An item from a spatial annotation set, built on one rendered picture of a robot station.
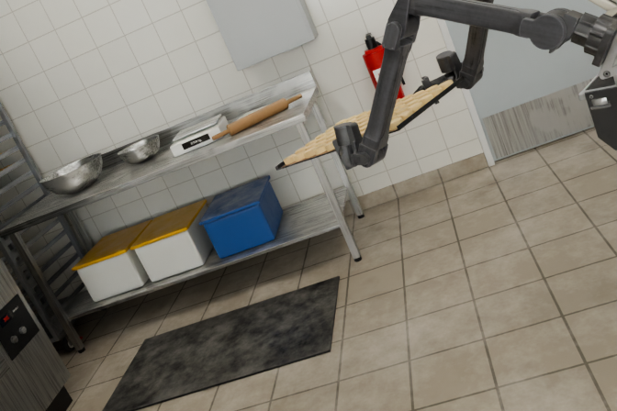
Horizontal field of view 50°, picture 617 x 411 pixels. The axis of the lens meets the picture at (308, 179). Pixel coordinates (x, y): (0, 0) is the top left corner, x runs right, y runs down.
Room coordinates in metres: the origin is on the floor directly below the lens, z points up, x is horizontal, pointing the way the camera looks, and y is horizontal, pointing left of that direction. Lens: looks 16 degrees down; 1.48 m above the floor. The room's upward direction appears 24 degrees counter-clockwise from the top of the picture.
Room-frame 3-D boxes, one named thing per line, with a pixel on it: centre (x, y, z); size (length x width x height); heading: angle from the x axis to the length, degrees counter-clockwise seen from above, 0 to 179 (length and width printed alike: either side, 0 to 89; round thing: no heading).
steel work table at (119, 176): (3.91, 0.73, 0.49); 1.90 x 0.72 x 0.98; 77
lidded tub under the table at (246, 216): (3.84, 0.44, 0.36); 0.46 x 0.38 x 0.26; 169
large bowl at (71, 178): (4.01, 1.27, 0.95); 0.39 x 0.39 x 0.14
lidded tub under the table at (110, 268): (4.03, 1.27, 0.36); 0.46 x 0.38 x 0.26; 165
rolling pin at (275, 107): (3.64, 0.12, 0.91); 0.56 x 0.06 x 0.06; 106
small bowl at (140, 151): (4.04, 0.86, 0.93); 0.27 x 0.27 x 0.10
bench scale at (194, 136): (3.81, 0.47, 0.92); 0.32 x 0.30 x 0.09; 174
